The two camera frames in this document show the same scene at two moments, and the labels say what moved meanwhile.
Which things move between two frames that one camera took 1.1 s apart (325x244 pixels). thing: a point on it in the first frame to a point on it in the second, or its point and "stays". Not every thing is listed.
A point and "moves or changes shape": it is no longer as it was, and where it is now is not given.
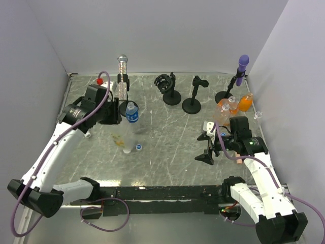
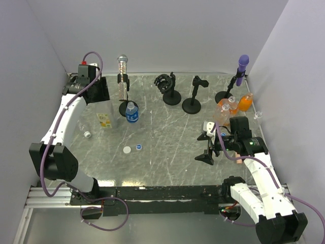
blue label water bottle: [132, 112] stays
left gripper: [116, 118] to [104, 94]
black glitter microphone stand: [123, 78] stays
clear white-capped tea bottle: [126, 138] moves or changes shape
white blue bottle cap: [138, 147] stays
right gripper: [206, 157] stays
